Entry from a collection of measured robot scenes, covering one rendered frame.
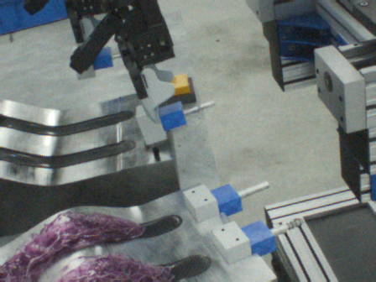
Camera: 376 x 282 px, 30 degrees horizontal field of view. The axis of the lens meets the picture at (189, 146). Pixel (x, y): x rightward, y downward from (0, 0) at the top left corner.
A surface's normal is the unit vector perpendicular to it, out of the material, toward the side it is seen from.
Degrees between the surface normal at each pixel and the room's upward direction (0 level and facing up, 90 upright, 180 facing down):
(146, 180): 90
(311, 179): 0
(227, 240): 0
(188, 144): 0
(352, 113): 90
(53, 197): 90
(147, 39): 82
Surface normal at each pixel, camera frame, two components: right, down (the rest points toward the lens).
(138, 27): 0.06, 0.40
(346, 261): -0.16, -0.83
